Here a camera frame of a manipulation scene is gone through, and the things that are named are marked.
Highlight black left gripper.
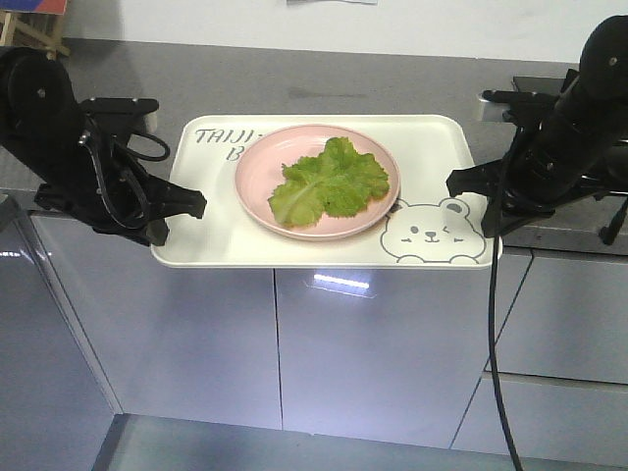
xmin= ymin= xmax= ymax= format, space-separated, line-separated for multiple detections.
xmin=34 ymin=118 xmax=206 ymax=245

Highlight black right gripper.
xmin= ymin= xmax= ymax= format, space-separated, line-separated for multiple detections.
xmin=445 ymin=122 xmax=611 ymax=237

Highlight cream bear serving tray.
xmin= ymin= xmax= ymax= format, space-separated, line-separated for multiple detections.
xmin=153 ymin=115 xmax=501 ymax=270

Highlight pink round plate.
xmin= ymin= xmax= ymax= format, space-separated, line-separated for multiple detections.
xmin=235 ymin=124 xmax=400 ymax=241

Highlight green lettuce leaf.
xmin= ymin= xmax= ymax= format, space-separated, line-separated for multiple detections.
xmin=268 ymin=136 xmax=391 ymax=229

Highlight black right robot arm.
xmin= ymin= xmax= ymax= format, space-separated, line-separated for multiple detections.
xmin=446 ymin=16 xmax=627 ymax=237

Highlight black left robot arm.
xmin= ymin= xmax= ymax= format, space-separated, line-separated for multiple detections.
xmin=1 ymin=47 xmax=207 ymax=246

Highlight black induction cooktop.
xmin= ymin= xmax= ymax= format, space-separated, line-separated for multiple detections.
xmin=512 ymin=71 xmax=579 ymax=95

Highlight grey lower cabinet doors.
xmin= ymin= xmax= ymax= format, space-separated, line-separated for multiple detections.
xmin=1 ymin=217 xmax=627 ymax=470

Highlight wooden folding rack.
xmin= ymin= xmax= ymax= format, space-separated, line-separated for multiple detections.
xmin=1 ymin=10 xmax=71 ymax=59

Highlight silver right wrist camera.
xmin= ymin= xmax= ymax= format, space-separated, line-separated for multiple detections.
xmin=476 ymin=90 xmax=557 ymax=125

